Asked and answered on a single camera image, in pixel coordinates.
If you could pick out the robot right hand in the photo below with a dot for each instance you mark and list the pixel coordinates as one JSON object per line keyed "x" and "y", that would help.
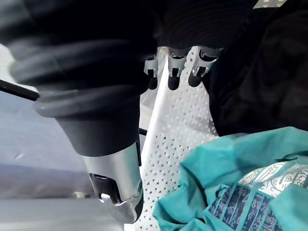
{"x": 96, "y": 60}

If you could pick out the white perforated laundry basket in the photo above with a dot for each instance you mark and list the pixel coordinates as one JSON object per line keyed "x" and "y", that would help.
{"x": 183, "y": 125}

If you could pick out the black garment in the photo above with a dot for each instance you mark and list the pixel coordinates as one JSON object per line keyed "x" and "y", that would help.
{"x": 264, "y": 84}

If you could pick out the teal printed garment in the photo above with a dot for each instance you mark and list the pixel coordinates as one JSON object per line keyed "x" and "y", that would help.
{"x": 240, "y": 163}

